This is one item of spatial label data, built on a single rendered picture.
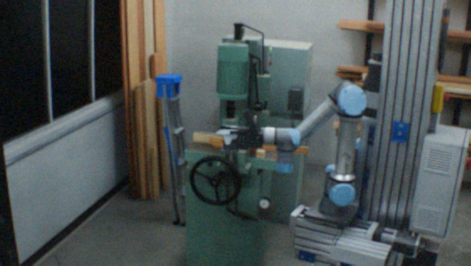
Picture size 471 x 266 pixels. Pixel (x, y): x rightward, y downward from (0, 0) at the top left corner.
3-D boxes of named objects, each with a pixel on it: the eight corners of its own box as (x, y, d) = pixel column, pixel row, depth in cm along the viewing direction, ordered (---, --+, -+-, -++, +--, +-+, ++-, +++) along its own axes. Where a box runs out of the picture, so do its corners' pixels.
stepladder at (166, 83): (168, 226, 387) (151, 77, 356) (179, 212, 410) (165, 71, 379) (187, 227, 383) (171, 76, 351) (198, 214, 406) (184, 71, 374)
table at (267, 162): (178, 166, 279) (178, 156, 277) (193, 149, 307) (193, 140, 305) (287, 178, 267) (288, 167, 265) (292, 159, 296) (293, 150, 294)
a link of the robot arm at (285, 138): (299, 151, 209) (301, 131, 206) (273, 150, 209) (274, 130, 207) (298, 145, 216) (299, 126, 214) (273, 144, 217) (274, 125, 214)
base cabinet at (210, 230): (185, 279, 312) (184, 181, 291) (207, 239, 366) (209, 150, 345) (252, 290, 303) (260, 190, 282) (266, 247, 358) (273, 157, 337)
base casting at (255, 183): (184, 181, 291) (184, 167, 288) (209, 151, 345) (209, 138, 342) (260, 190, 283) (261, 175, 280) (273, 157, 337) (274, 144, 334)
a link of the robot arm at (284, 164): (292, 166, 223) (293, 142, 220) (293, 175, 212) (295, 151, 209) (274, 165, 223) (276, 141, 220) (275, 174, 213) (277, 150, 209)
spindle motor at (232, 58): (212, 99, 282) (214, 45, 273) (219, 93, 298) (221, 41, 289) (243, 102, 278) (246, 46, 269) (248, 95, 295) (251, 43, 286)
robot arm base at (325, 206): (351, 207, 238) (354, 188, 235) (342, 219, 225) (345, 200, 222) (324, 201, 244) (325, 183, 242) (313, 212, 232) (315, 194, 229)
